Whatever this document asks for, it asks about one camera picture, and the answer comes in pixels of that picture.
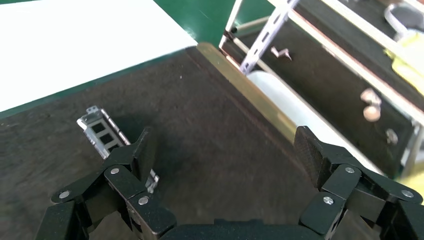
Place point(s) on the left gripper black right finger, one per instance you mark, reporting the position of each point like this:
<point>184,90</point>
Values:
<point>364,195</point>

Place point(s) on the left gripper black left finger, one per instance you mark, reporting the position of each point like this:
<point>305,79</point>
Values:
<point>99,205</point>

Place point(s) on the silver metal bracket part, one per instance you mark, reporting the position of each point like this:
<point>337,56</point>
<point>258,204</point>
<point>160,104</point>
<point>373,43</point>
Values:
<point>89,116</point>

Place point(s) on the black container with brass edges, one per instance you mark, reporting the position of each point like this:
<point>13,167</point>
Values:
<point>215,132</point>

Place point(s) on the small round metal fastener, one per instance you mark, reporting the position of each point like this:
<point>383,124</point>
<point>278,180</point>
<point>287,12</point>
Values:
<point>371,113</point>
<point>391,136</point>
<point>370,96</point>

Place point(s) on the black cart tray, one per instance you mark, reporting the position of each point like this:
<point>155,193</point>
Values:
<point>314,76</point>

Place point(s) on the yellow object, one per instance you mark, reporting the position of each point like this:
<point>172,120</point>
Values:
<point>409,59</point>

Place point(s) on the white tube cart frame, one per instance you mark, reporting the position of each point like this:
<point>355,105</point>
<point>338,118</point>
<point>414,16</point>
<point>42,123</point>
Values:
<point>348,59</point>

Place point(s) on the small metal bracket piece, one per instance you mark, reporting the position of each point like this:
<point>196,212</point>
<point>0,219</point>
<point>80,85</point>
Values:
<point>281,53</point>

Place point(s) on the white slotted rack post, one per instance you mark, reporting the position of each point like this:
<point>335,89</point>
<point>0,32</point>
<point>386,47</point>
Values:
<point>251,61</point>

